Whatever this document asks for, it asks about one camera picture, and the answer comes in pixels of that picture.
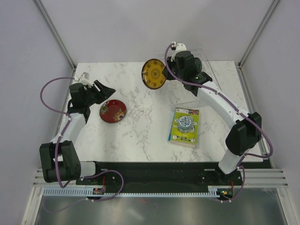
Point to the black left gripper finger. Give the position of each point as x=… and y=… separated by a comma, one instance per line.
x=97, y=100
x=102, y=90

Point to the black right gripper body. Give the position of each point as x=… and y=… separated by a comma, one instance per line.
x=180, y=73

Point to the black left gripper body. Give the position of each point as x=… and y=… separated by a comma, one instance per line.
x=93, y=95

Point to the yellow brown patterned plate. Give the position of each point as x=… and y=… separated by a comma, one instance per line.
x=152, y=74

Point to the red floral plate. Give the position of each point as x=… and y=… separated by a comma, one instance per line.
x=112, y=111

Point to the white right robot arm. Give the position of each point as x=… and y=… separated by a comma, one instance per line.
x=245, y=128

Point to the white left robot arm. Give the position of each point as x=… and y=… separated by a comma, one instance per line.
x=59, y=159

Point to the green cover book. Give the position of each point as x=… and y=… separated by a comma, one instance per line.
x=184, y=127

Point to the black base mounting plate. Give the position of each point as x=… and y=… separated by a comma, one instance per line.
x=161, y=176

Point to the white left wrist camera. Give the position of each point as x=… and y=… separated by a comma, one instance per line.
x=84, y=79

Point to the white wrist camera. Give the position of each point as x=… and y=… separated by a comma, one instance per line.
x=84, y=79
x=176, y=48

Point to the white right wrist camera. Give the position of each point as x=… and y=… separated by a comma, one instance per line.
x=176, y=48

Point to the white wire dish rack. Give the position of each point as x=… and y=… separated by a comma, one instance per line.
x=183, y=93

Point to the white slotted cable duct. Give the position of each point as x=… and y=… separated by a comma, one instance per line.
x=101, y=192

